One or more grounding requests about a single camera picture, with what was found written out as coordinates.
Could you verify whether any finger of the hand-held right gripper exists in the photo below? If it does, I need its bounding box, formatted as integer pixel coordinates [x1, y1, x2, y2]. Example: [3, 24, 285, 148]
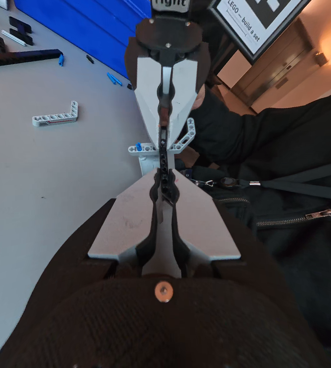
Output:
[165, 60, 199, 145]
[133, 56, 167, 144]

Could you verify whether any long black lego beam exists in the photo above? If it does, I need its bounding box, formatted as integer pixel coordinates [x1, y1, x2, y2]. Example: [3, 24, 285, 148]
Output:
[0, 49, 64, 68]

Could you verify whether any blue storage bin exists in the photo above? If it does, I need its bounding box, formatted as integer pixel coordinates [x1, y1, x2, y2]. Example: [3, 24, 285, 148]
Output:
[14, 0, 152, 79]

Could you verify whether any person's right hand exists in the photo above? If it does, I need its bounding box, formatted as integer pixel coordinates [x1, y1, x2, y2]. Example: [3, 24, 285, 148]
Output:
[191, 85, 207, 111]

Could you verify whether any grey angled lego beam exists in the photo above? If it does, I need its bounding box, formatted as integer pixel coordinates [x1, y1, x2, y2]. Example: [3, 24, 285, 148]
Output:
[32, 101, 79, 127]

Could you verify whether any white lego axle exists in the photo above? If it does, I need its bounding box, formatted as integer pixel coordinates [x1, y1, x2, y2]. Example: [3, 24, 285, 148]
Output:
[1, 30, 27, 46]

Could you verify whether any person's black jacket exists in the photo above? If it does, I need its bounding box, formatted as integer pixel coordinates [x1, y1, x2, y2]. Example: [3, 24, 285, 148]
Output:
[183, 161, 331, 368]

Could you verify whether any black lanyard strap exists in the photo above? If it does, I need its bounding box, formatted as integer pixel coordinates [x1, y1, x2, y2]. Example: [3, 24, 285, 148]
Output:
[240, 159, 331, 202]

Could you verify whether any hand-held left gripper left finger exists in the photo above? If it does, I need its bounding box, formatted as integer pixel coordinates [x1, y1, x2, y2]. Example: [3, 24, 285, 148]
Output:
[87, 168, 158, 269]

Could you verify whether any black badge reel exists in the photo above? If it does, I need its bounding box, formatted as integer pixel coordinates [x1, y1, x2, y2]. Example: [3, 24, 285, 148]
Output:
[191, 177, 241, 189]

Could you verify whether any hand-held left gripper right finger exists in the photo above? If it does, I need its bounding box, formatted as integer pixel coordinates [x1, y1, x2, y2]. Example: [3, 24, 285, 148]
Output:
[168, 168, 241, 276]

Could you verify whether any metal elevator door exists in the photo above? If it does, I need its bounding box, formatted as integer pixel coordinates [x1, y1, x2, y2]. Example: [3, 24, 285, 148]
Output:
[230, 17, 312, 107]

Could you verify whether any grey lego assembly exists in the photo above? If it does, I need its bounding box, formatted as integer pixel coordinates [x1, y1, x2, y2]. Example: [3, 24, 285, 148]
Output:
[128, 117, 196, 278]

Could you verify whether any black framed sign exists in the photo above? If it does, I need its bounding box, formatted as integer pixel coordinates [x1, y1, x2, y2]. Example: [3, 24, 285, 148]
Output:
[207, 0, 312, 65]

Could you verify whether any person's right forearm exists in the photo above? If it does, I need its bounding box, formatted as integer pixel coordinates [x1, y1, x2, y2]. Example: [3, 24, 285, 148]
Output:
[188, 86, 331, 173]

